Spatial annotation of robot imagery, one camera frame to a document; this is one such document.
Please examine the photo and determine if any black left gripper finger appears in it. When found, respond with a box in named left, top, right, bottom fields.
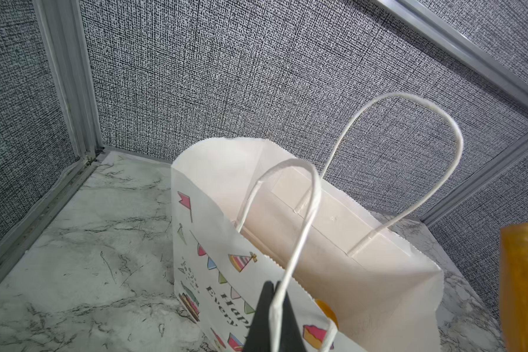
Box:
left=243, top=281, right=306, bottom=352

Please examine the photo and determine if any white paper gift bag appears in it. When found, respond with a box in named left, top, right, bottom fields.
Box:
left=170, top=91, right=465, bottom=352

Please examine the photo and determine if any striped croissant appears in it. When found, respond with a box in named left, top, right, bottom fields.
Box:
left=499, top=223, right=528, bottom=351

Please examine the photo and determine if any aluminium cage frame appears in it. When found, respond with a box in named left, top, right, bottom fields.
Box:
left=0, top=1, right=528, bottom=284

